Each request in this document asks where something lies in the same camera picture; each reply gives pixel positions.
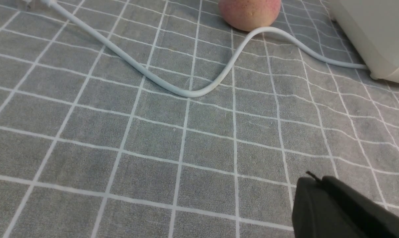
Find pink peach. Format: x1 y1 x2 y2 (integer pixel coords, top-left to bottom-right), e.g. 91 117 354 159
218 0 281 32

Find white power cord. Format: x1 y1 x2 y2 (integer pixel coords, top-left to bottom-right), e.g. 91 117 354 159
21 0 368 98

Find grey checked tablecloth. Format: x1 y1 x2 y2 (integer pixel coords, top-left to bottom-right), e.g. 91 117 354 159
0 0 399 238

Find white toaster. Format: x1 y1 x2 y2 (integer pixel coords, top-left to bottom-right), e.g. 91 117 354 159
328 0 399 83

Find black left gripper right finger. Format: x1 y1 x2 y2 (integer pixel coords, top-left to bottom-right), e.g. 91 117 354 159
321 176 399 238

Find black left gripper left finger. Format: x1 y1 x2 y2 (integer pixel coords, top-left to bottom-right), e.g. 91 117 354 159
292 171 368 238

